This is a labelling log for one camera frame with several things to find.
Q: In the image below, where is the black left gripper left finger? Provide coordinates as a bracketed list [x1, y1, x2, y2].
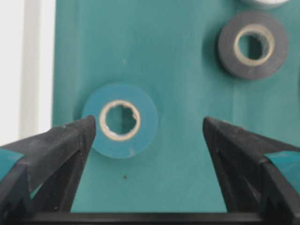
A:
[0, 116, 96, 225]

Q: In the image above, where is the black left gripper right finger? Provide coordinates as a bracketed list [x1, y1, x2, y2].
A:
[202, 116, 300, 225]

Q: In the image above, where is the teal tape roll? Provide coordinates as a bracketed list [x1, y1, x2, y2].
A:
[82, 82, 158, 158]

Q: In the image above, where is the white tape roll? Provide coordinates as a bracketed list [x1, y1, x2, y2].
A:
[241, 0, 289, 9]

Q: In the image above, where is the white plastic tray case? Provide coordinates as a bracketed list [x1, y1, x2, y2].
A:
[0, 0, 56, 145]

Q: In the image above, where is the black tape roll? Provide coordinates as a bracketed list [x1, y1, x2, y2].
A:
[218, 11, 288, 80]

